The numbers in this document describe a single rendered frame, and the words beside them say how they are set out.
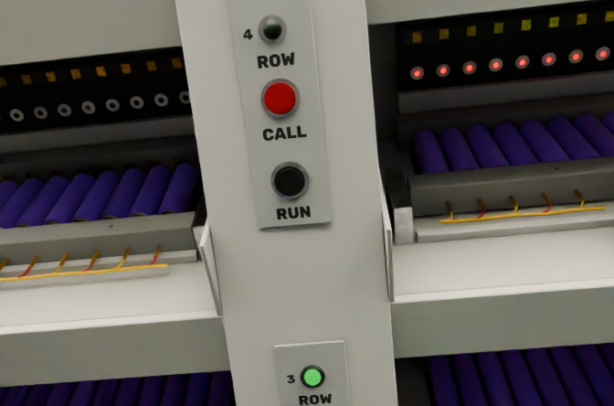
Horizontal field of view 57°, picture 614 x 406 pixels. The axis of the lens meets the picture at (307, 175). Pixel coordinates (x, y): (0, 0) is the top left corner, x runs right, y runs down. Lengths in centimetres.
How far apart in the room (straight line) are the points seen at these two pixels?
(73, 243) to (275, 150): 16
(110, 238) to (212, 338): 10
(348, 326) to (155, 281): 12
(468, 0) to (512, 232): 15
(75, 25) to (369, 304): 22
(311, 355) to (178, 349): 8
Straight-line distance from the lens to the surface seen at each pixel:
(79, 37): 33
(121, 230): 38
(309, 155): 30
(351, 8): 29
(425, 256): 36
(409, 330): 34
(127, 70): 48
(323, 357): 34
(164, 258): 38
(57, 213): 44
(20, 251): 42
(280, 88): 29
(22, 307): 40
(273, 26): 29
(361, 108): 30
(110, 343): 37
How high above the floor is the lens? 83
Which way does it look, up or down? 12 degrees down
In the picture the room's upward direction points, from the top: 6 degrees counter-clockwise
